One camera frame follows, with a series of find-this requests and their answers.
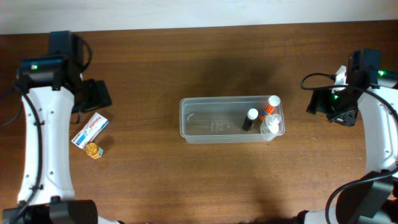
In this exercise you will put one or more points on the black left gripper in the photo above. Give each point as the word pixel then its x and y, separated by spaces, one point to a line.
pixel 94 96

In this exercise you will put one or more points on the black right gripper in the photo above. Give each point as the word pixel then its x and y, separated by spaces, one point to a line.
pixel 319 104

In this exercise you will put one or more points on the white Panadol box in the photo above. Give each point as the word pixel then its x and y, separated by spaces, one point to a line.
pixel 90 130

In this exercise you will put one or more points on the small gold lid jar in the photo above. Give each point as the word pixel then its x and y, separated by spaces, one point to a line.
pixel 93 150

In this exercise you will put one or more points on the orange Redoxon tablet tube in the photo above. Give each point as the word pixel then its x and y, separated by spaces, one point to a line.
pixel 272 103

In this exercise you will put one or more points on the white labelled bottle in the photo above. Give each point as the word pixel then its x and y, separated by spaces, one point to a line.
pixel 271 124

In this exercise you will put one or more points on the dark bottle white cap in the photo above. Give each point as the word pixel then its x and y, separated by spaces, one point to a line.
pixel 250 119

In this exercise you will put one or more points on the clear plastic container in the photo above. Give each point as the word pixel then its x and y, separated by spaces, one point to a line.
pixel 211 120

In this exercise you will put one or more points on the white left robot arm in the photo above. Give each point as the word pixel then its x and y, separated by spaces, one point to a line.
pixel 52 88

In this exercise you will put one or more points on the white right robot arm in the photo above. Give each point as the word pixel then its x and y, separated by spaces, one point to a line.
pixel 362 88

